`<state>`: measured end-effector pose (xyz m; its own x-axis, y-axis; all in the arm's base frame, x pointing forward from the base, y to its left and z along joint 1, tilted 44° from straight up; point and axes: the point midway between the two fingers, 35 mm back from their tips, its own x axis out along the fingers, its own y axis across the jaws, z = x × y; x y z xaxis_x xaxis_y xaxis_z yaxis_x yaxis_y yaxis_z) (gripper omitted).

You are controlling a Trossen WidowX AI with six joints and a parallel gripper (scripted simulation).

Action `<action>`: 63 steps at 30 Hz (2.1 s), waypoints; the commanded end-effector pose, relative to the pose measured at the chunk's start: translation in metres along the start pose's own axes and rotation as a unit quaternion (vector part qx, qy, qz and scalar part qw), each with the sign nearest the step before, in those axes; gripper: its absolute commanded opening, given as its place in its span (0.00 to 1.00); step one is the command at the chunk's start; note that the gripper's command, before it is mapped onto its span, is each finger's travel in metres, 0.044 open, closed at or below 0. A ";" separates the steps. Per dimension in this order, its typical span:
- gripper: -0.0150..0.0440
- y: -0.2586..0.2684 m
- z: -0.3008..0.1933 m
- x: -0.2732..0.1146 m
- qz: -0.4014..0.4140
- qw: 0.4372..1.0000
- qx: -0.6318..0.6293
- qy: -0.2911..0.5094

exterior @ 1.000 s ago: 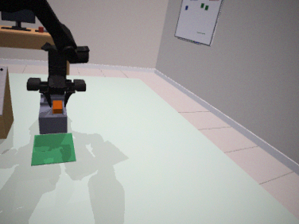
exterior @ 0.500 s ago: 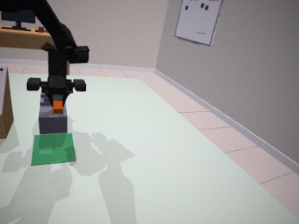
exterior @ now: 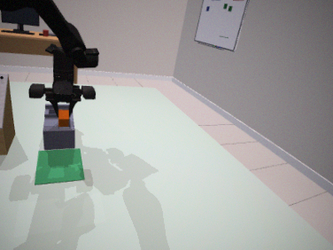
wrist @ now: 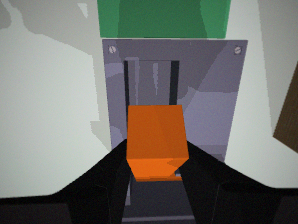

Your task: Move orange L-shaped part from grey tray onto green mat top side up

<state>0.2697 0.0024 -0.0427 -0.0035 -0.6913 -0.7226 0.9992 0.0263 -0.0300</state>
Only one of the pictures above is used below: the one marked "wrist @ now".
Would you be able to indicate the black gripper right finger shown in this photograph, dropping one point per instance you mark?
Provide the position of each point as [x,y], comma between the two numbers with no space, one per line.
[219,194]

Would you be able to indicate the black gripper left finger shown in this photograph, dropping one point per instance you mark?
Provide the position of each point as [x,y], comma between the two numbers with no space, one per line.
[96,197]

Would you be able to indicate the orange l-shaped part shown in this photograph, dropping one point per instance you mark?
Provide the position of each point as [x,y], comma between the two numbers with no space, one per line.
[156,142]

